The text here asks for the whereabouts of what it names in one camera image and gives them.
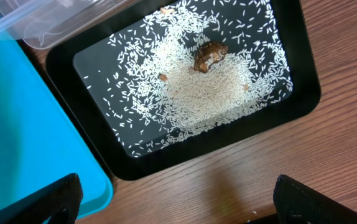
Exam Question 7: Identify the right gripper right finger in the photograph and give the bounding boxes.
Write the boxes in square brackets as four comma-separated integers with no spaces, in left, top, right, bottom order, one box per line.
[273,175,357,224]

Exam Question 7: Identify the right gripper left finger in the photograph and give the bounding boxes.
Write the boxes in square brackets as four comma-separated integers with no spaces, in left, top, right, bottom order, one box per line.
[0,173,83,224]

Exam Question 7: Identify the white rice heap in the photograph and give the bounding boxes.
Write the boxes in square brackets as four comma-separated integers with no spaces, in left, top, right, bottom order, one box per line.
[73,0,294,158]

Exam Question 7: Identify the brown food scrap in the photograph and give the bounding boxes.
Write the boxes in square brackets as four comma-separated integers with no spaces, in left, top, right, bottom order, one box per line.
[192,40,228,73]

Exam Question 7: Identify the teal plastic tray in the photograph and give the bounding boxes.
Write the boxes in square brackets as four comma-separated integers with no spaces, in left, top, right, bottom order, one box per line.
[0,40,113,217]

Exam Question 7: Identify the black tray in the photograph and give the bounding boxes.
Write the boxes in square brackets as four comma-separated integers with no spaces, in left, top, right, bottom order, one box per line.
[45,0,321,180]

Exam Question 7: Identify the clear plastic bin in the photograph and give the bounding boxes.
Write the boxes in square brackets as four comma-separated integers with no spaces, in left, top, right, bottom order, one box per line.
[0,0,129,50]

